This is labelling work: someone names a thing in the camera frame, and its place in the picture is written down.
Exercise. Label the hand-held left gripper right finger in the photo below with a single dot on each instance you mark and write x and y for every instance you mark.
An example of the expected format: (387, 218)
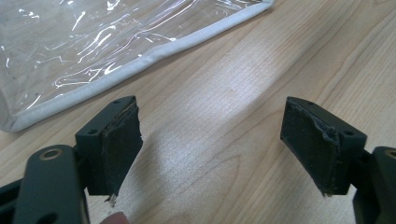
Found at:
(317, 146)

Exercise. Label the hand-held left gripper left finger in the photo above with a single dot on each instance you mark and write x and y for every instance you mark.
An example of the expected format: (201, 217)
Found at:
(115, 149)

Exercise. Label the clear plastic bag white trim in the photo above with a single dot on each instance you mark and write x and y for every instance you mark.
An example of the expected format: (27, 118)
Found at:
(77, 53)

